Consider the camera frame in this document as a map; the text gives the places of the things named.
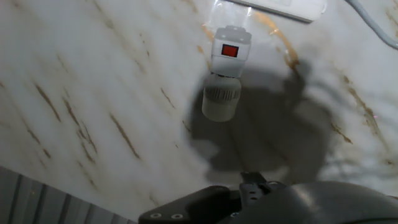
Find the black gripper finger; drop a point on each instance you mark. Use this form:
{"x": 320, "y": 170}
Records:
{"x": 192, "y": 205}

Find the white bulb holder with bulb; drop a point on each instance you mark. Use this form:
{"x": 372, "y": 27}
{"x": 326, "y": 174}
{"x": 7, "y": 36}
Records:
{"x": 228, "y": 62}

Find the white power strip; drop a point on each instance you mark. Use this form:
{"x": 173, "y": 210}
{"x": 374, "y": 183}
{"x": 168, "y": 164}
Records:
{"x": 289, "y": 9}

